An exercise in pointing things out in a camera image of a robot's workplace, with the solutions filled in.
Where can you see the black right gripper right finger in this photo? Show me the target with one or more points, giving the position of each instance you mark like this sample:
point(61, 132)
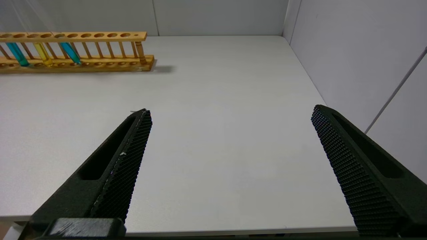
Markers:
point(367, 173)

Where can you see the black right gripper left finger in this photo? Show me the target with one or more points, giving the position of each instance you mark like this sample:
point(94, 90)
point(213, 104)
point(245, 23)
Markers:
point(113, 180)

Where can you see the test tube with teal-blue pigment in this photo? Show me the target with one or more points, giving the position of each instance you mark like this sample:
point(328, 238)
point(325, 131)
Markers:
point(71, 54)
point(18, 55)

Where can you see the wooden test tube rack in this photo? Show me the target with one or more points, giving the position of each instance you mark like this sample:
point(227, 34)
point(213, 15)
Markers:
point(100, 65)

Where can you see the test tube with yellow pigment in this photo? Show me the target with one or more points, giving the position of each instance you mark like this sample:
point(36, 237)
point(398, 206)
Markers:
point(44, 56)

